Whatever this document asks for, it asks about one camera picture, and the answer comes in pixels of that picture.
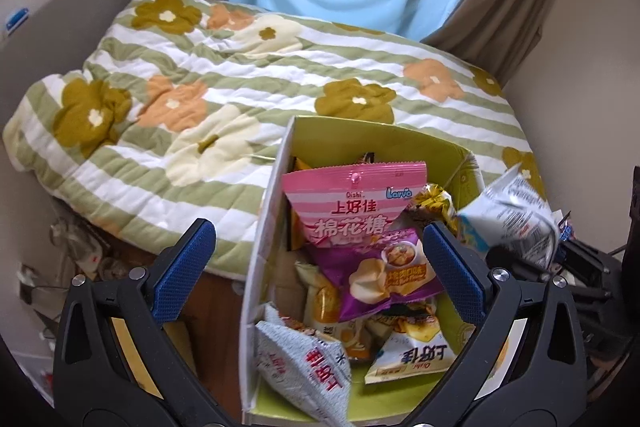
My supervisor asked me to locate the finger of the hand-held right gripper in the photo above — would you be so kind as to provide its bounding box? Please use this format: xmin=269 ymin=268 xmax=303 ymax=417
xmin=487 ymin=244 xmax=546 ymax=283
xmin=552 ymin=234 xmax=623 ymax=293

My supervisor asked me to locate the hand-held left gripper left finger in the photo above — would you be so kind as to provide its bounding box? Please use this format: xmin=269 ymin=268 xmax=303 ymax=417
xmin=52 ymin=218 xmax=226 ymax=427

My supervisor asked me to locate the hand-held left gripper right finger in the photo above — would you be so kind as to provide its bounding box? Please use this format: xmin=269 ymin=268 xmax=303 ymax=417
xmin=407 ymin=221 xmax=593 ymax=427

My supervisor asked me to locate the grey-white patterned snack packet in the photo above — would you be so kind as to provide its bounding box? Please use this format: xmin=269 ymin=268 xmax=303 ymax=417
xmin=255 ymin=304 xmax=351 ymax=427
xmin=457 ymin=162 xmax=563 ymax=270

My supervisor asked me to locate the orange cake snack packet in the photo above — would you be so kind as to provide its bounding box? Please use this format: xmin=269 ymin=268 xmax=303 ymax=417
xmin=295 ymin=261 xmax=383 ymax=363

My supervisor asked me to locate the yellow-green cardboard box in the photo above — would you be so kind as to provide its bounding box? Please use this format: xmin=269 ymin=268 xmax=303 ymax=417
xmin=239 ymin=114 xmax=516 ymax=427

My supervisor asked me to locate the gold foil snack packet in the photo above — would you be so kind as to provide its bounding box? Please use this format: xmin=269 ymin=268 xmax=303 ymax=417
xmin=407 ymin=183 xmax=458 ymax=235

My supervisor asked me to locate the purple chip packet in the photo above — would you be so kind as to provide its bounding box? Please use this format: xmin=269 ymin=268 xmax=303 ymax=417
xmin=306 ymin=228 xmax=446 ymax=323

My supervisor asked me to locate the white yellow chip packet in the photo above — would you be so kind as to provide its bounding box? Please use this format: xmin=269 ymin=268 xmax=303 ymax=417
xmin=364 ymin=314 xmax=458 ymax=385

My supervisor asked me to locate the crumpled clear plastic bag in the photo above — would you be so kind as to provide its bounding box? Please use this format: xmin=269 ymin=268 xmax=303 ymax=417
xmin=47 ymin=202 xmax=131 ymax=283

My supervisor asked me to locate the pink striped snack packet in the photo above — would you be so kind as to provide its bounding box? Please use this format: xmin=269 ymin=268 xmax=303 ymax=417
xmin=281 ymin=161 xmax=428 ymax=253

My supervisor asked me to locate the striped floral blanket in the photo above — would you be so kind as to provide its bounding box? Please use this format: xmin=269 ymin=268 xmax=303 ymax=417
xmin=2 ymin=0 xmax=548 ymax=280

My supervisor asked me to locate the blue white wall label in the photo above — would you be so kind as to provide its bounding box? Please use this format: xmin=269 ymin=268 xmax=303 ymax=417
xmin=4 ymin=7 xmax=31 ymax=32

